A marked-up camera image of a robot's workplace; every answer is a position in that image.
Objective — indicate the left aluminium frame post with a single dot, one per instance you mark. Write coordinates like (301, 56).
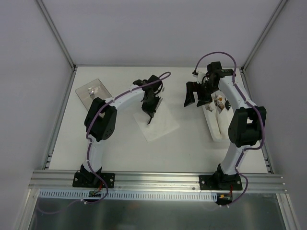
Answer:
(50, 22)

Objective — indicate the white slotted cable duct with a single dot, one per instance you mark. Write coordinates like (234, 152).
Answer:
(129, 195)

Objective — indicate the aluminium frame post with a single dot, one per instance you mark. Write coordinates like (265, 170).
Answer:
(50, 22)
(267, 28)

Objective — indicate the right aluminium frame post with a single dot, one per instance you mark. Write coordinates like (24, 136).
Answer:
(267, 28)

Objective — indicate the ornate silver fork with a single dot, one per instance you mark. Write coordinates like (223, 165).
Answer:
(92, 92)

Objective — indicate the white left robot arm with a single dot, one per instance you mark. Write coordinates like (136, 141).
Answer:
(100, 121)

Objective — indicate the smoked clear plastic box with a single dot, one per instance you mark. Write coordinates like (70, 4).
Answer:
(83, 94)

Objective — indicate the white plastic basket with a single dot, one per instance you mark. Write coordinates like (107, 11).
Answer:
(208, 108)

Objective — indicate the white paper napkin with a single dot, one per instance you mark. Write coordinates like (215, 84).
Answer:
(162, 123)

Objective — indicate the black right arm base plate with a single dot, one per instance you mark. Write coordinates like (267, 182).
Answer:
(226, 182)

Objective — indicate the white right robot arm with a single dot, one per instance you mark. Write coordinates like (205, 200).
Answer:
(246, 127)

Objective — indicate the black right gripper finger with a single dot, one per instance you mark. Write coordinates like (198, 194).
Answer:
(191, 88)
(202, 102)

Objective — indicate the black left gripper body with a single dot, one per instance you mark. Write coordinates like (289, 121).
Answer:
(148, 106)

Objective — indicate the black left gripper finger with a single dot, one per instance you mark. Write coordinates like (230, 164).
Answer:
(157, 103)
(151, 113)

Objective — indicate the gold cutlery bundle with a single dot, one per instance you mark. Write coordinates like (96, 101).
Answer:
(219, 102)

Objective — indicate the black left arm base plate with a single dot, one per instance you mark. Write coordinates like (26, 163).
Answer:
(86, 179)

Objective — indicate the folded white napkins stack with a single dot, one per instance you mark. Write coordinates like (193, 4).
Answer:
(220, 123)

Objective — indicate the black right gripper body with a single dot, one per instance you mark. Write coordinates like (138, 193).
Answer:
(199, 91)

